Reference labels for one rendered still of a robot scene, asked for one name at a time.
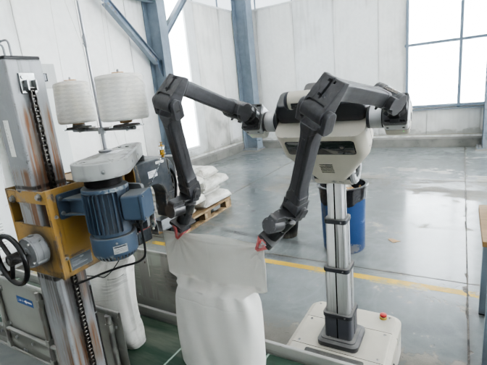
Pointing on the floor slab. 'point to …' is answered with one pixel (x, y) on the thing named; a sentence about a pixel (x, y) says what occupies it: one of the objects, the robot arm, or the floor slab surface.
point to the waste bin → (359, 203)
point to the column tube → (9, 89)
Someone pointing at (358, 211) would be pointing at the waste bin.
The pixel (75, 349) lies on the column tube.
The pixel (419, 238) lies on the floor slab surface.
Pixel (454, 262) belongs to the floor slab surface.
